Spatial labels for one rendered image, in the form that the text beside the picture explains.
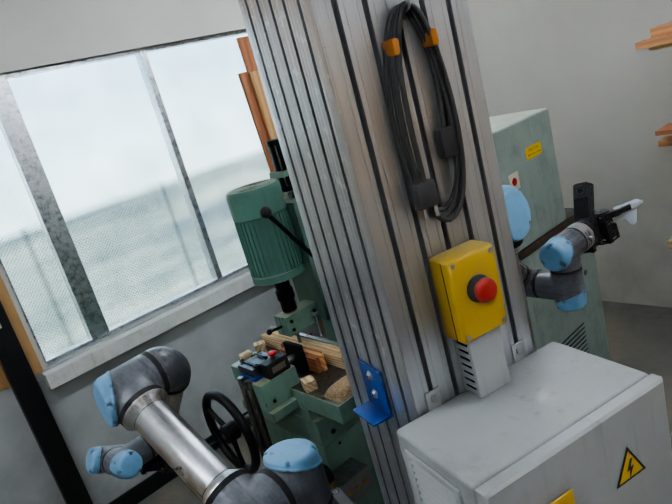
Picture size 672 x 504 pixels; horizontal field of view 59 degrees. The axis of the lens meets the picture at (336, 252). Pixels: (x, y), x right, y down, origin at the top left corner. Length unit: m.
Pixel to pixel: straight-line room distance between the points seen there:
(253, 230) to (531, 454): 1.21
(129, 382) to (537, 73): 3.06
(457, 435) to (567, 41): 3.07
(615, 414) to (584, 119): 2.97
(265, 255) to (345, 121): 1.08
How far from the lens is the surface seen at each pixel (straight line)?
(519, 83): 3.92
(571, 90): 3.77
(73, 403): 3.15
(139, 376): 1.44
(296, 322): 1.97
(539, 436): 0.88
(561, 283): 1.55
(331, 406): 1.73
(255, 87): 3.41
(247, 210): 1.82
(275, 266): 1.86
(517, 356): 1.05
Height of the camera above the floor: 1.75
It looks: 16 degrees down
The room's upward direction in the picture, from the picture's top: 16 degrees counter-clockwise
